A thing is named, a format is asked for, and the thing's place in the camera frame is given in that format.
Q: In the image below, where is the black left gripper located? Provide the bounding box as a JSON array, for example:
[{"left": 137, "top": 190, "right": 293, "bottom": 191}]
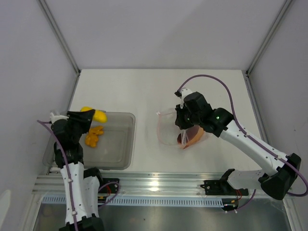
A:
[{"left": 66, "top": 110, "right": 95, "bottom": 142}]

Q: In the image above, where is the orange red toy hot dog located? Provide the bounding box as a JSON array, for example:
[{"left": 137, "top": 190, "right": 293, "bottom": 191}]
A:
[{"left": 177, "top": 126, "right": 205, "bottom": 149}]

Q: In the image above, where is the yellow toy fruit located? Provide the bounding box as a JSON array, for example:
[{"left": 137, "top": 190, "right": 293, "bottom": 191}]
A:
[{"left": 80, "top": 106, "right": 108, "bottom": 123}]

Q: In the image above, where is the clear pink zip top bag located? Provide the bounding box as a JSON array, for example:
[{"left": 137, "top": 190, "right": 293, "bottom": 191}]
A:
[{"left": 156, "top": 108, "right": 212, "bottom": 149}]

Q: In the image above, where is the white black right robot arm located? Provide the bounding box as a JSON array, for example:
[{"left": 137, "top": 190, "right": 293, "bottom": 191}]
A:
[{"left": 175, "top": 88, "right": 301, "bottom": 200}]

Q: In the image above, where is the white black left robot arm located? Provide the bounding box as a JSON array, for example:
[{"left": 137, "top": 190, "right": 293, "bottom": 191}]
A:
[{"left": 50, "top": 109, "right": 104, "bottom": 231}]

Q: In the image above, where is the orange toy food piece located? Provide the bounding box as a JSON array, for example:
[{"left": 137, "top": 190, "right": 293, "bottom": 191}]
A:
[{"left": 85, "top": 126, "right": 104, "bottom": 148}]

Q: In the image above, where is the clear grey plastic bin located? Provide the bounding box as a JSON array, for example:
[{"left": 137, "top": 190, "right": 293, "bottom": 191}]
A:
[{"left": 43, "top": 112, "right": 135, "bottom": 170}]

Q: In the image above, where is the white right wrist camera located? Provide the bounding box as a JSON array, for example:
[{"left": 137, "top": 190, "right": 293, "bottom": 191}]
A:
[{"left": 175, "top": 88, "right": 193, "bottom": 109}]

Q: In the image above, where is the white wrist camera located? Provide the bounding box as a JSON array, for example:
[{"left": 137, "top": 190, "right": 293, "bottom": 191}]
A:
[
  {"left": 175, "top": 88, "right": 193, "bottom": 109},
  {"left": 50, "top": 112, "right": 68, "bottom": 124}
]

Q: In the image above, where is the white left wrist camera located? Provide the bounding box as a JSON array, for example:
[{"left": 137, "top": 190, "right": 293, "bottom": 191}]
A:
[{"left": 50, "top": 112, "right": 68, "bottom": 124}]

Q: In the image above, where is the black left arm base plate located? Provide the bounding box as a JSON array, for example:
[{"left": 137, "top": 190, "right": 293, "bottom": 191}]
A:
[{"left": 100, "top": 178, "right": 120, "bottom": 194}]

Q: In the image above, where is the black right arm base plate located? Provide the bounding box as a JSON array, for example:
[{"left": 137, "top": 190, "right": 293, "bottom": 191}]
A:
[{"left": 200, "top": 180, "right": 249, "bottom": 196}]

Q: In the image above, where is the right aluminium frame post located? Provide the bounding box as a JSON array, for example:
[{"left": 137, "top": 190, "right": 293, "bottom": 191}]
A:
[{"left": 244, "top": 0, "right": 295, "bottom": 76}]

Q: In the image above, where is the aluminium frame post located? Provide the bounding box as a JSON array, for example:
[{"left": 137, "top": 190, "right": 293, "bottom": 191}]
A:
[
  {"left": 244, "top": 0, "right": 295, "bottom": 76},
  {"left": 37, "top": 0, "right": 81, "bottom": 75}
]

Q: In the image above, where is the white slotted cable duct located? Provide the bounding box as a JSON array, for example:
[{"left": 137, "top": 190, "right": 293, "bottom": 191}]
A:
[{"left": 42, "top": 195, "right": 224, "bottom": 207}]

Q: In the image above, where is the left aluminium frame post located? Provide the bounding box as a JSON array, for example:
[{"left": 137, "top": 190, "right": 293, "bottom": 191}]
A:
[{"left": 37, "top": 0, "right": 81, "bottom": 75}]

